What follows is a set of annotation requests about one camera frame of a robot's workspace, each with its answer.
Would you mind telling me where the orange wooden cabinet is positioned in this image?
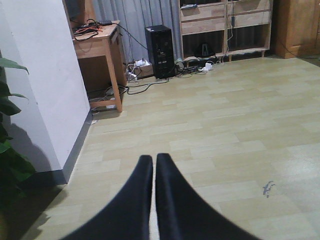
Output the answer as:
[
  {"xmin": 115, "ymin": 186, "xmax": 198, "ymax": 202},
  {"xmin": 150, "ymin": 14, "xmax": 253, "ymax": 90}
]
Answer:
[{"xmin": 272, "ymin": 0, "xmax": 320, "ymax": 59}]

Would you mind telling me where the green potted plant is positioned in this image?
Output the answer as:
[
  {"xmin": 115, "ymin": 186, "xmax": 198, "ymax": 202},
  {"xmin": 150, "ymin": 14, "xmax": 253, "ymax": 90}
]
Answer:
[{"xmin": 0, "ymin": 51, "xmax": 37, "ymax": 211}]

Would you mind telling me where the light wooden shelf unit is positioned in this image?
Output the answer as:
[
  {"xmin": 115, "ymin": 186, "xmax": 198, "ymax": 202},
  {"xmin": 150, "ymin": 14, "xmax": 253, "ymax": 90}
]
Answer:
[{"xmin": 177, "ymin": 0, "xmax": 273, "ymax": 60}]

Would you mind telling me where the wooden side desk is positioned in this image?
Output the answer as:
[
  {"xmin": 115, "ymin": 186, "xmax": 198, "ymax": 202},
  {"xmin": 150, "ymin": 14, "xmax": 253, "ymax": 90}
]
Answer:
[{"xmin": 62, "ymin": 0, "xmax": 127, "ymax": 113}]

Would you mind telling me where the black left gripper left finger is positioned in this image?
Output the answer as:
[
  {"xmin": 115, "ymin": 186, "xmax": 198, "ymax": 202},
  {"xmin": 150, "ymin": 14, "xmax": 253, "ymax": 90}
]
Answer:
[{"xmin": 63, "ymin": 155, "xmax": 153, "ymax": 240}]

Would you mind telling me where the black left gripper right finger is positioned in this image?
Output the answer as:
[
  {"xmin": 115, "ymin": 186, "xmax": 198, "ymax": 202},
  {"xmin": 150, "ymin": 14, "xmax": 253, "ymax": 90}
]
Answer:
[{"xmin": 155, "ymin": 153, "xmax": 257, "ymax": 240}]

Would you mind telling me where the grey curtain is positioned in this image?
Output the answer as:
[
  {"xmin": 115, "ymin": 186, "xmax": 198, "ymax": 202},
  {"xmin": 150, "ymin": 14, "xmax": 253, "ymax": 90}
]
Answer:
[{"xmin": 92, "ymin": 0, "xmax": 183, "ymax": 63}]

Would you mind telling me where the black computer tower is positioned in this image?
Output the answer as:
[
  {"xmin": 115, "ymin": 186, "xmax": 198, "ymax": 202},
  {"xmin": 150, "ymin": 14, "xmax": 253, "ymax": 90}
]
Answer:
[{"xmin": 144, "ymin": 24, "xmax": 175, "ymax": 79}]

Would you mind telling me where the white power strip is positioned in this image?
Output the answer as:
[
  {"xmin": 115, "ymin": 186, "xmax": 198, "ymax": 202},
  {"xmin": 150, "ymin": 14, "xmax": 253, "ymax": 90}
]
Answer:
[{"xmin": 198, "ymin": 61, "xmax": 213, "ymax": 74}]

